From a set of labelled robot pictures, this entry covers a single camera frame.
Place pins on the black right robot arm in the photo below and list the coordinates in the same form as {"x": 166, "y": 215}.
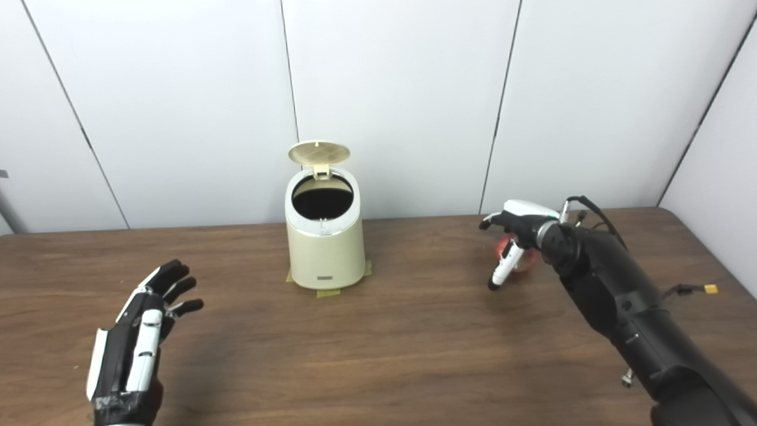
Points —
{"x": 621, "y": 307}

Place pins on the cream-colored bin body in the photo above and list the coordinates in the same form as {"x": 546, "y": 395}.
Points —
{"x": 325, "y": 254}

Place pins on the small silver metal plug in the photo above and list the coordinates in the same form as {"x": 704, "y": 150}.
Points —
{"x": 627, "y": 377}

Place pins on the round cream bin lid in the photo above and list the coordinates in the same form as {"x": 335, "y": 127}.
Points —
{"x": 319, "y": 152}

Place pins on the red apple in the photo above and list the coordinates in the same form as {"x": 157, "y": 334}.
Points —
{"x": 525, "y": 261}

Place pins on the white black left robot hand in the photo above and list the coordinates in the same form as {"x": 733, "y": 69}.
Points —
{"x": 124, "y": 355}

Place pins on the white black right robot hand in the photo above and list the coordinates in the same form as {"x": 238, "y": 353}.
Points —
{"x": 526, "y": 216}

